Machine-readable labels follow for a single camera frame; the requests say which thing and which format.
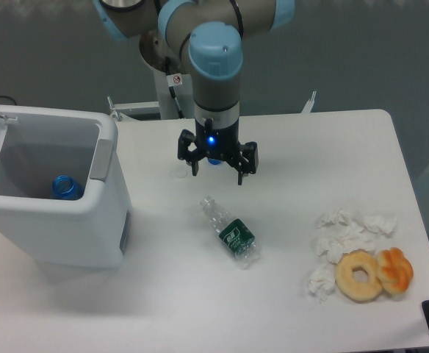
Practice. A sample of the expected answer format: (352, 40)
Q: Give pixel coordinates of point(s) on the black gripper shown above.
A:
(218, 144)

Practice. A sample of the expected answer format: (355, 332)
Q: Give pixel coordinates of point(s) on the clear green-label plastic bottle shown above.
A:
(232, 232)

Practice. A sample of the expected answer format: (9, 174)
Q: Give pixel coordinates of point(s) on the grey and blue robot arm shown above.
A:
(206, 36)

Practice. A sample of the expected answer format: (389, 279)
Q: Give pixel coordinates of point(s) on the blue bottle cap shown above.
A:
(214, 161)

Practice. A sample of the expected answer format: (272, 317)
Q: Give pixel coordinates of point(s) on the white bottle cap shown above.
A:
(180, 172)

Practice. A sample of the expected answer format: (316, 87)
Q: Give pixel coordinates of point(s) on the blue plastic bottle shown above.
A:
(65, 187)

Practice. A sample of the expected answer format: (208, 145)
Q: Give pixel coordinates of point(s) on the large crumpled white tissue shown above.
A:
(342, 232)

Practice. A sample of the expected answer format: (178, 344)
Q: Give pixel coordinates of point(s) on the small crumpled white tissue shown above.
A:
(322, 283)

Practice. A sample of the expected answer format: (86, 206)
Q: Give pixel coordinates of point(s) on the white trash bin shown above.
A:
(37, 145)

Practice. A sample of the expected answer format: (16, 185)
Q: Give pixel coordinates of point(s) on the orange twisted bread roll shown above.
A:
(394, 271)

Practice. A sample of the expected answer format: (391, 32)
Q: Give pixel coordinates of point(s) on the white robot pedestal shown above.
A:
(172, 82)

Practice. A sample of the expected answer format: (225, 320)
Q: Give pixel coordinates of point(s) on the ring doughnut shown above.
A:
(356, 277)

